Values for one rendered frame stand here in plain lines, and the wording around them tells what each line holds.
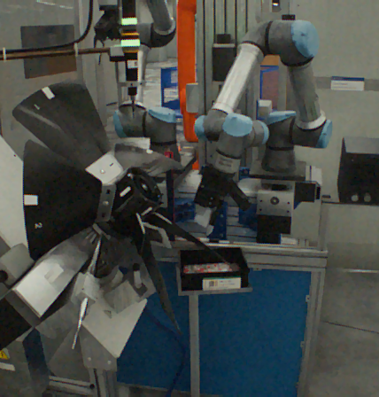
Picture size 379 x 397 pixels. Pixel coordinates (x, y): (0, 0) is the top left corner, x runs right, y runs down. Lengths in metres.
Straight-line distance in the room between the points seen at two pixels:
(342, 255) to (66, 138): 2.45
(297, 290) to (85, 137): 0.96
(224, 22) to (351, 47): 1.13
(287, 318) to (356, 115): 1.58
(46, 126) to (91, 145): 0.12
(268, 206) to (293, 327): 0.47
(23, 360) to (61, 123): 0.64
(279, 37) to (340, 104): 1.47
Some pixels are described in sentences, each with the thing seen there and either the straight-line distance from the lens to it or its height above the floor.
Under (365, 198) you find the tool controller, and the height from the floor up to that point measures 1.08.
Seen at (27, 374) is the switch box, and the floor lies 0.72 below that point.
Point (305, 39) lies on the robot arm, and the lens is 1.50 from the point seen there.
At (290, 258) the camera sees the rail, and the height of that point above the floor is 0.83.
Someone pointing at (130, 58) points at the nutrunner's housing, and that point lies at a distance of 1.15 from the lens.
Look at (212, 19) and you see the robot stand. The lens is 2.00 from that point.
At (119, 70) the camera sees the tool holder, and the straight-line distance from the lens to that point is 1.14.
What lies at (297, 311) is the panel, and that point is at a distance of 1.76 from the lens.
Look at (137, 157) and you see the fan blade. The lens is 1.37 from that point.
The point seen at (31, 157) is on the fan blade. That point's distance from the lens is 0.89.
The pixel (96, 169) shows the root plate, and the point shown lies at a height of 1.26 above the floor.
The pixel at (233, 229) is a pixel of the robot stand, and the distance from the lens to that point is 1.96.
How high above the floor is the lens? 1.58
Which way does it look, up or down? 20 degrees down
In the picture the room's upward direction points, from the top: 1 degrees counter-clockwise
